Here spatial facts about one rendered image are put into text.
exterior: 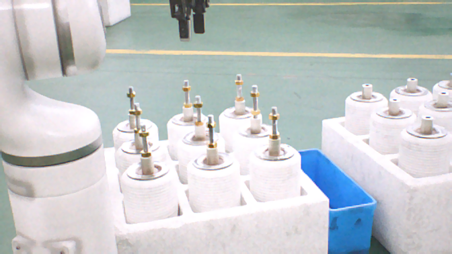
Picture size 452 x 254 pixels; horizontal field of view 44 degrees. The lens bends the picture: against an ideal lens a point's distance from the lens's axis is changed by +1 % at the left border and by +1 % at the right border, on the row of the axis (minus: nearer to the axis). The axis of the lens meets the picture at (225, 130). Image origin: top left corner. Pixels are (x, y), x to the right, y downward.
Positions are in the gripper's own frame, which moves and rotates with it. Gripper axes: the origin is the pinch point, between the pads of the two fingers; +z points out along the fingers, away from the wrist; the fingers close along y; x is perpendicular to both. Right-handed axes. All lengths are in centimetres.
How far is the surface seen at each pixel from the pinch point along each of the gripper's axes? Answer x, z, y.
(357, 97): -27.0, 21.7, 32.6
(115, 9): 160, 38, 241
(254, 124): -9.9, 20.1, 5.5
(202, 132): -1.0, 20.2, -0.5
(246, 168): -9.1, 28.5, 1.9
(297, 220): -22.0, 32.4, -8.8
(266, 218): -17.1, 30.9, -12.0
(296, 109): 1, 47, 91
